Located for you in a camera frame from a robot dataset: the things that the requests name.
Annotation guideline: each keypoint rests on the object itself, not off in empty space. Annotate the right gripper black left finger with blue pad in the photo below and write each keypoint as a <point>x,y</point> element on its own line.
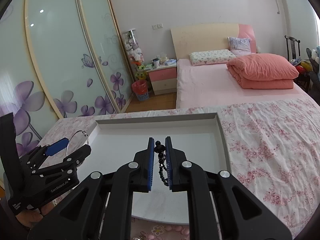
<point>100,206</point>

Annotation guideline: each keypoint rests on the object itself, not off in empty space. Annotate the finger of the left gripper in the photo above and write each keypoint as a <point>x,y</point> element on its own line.
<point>51,150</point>
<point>73,160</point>

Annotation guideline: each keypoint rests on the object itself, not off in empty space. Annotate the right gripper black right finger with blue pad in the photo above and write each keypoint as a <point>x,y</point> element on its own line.
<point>219,206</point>

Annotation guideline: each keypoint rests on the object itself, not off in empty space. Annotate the thin silver bangle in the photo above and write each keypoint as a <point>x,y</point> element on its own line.
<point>78,139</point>

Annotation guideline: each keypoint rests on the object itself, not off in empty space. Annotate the person's left hand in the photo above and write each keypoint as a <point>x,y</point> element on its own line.
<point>30,217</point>

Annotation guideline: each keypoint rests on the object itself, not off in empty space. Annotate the grey white shallow box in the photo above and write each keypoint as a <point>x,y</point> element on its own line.
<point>115,142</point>

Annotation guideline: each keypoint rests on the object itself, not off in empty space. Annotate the floral pink white bedsheet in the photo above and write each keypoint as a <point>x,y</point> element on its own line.
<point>273,149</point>

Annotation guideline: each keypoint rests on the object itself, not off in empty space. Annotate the red lined waste basket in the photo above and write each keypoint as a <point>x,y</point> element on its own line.
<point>140,88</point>

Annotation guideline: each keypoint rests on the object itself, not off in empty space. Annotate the sliding glass floral wardrobe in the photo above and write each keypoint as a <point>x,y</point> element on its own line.
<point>60,59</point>

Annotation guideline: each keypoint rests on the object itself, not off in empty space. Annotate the pink cream nightstand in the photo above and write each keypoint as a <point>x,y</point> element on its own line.
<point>163,79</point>

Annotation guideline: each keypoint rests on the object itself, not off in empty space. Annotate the pink bed with headboard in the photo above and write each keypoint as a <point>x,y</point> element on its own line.
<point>212,84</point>

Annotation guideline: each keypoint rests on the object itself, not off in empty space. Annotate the clear tube of plush toys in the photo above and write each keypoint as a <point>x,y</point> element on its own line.
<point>134,53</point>

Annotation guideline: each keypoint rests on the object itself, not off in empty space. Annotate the folded salmon quilt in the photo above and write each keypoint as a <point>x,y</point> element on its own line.
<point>263,71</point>

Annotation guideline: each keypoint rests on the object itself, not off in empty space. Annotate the floral white pillow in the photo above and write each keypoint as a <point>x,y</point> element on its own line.
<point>211,57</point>

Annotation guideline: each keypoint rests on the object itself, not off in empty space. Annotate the dark wooden chair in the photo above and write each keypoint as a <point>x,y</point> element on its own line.
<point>294,57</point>

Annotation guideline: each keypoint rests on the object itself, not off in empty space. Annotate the lavender small pillow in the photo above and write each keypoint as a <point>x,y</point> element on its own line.
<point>240,46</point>

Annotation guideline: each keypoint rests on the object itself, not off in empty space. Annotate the white wall socket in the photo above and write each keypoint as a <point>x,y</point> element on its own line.
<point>157,26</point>

